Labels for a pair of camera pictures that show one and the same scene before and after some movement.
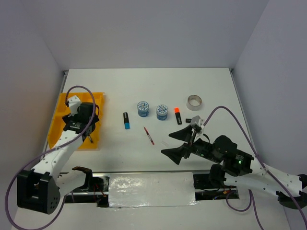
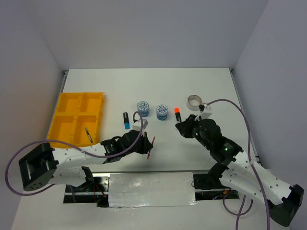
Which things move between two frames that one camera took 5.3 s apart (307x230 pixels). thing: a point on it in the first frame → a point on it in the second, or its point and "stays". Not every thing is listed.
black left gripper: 69,117 → 146,145
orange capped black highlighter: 177,111 stays
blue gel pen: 90,139 stays
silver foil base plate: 151,189 stays
